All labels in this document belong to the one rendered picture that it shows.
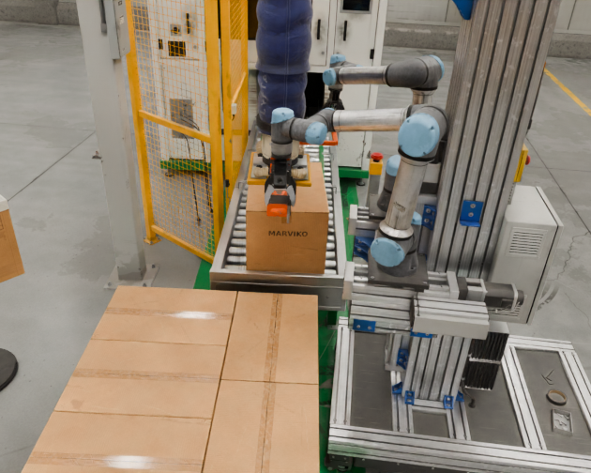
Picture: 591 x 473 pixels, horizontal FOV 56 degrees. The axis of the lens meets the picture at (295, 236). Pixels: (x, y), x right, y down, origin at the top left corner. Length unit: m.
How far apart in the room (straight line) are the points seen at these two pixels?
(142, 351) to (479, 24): 1.80
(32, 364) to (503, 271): 2.47
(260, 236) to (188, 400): 0.88
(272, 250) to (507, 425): 1.35
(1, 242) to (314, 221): 1.45
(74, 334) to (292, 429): 1.76
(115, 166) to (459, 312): 2.19
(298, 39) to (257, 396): 1.43
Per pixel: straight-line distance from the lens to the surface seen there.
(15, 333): 3.65
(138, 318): 2.66
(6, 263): 2.92
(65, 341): 3.49
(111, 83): 3.28
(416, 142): 1.69
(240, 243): 3.16
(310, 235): 2.70
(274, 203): 2.01
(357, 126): 1.92
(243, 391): 2.27
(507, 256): 2.26
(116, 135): 3.37
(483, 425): 2.78
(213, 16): 3.12
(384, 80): 2.41
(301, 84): 2.44
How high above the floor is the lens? 2.19
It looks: 31 degrees down
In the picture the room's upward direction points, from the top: 3 degrees clockwise
